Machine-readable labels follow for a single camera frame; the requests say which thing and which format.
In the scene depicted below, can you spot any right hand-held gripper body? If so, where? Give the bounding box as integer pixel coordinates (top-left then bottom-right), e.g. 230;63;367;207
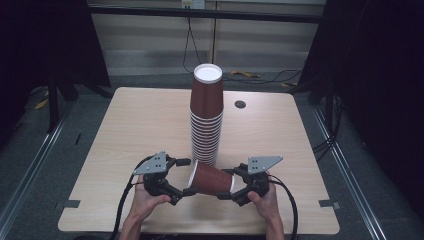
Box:
233;155;284;207

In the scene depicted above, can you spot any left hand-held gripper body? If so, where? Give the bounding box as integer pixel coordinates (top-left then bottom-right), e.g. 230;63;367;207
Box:
132;150;178;198

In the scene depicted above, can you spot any single brown paper cup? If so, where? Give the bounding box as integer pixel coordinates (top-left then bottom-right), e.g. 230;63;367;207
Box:
187;159;236;197

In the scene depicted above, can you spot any stack of brown paper cups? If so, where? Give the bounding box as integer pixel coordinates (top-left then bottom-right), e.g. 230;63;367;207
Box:
189;63;224;168

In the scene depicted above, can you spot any person's right hand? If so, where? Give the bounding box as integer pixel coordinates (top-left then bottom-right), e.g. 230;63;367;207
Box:
247;181;281;224

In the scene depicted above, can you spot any person's left hand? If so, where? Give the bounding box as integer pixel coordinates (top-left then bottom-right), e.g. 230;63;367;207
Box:
128;174;172;223

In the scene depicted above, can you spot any yellow floor strip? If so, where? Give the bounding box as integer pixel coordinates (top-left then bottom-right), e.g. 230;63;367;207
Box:
230;69;261;80
34;97;50;111

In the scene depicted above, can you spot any metal desk leg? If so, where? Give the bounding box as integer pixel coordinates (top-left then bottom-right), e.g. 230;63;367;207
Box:
211;1;218;65

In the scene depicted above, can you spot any dark background desk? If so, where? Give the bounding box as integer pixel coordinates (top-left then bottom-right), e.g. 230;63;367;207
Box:
88;3;325;24

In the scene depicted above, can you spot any black curtain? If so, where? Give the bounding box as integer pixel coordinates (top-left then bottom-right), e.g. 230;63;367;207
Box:
296;0;424;218
0;0;113;151

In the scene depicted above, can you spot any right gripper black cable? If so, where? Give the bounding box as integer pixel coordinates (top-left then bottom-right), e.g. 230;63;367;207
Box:
266;173;300;240

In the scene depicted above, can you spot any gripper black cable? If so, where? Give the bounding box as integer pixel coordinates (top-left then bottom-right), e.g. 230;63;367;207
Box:
109;154;156;240
266;173;300;240

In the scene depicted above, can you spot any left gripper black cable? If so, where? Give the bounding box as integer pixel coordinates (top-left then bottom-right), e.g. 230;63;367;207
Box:
109;154;156;240

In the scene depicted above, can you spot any grey table bracket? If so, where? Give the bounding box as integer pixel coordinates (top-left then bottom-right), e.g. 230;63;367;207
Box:
318;198;342;211
63;199;82;210

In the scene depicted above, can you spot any black cable bundle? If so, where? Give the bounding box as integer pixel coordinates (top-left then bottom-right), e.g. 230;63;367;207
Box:
312;94;345;163

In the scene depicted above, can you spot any metal floor rail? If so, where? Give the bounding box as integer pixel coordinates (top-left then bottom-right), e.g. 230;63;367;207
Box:
0;109;69;233
311;103;389;240

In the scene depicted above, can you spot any black socket cable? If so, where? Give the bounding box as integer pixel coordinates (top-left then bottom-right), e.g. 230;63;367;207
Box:
182;8;203;74

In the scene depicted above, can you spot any white wall socket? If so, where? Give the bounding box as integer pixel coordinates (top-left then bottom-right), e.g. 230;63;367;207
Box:
181;0;205;10

